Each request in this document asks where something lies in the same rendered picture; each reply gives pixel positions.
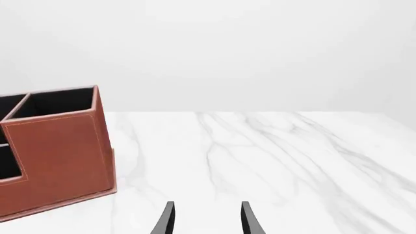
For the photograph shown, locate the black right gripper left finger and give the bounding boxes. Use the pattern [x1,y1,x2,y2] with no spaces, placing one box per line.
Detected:
[149,201,176,234]

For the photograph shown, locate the red-brown desk caddy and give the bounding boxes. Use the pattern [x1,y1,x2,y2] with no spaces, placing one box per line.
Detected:
[0,84,118,223]

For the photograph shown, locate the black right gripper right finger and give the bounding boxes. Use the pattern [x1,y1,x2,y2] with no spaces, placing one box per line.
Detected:
[240,201,267,234]

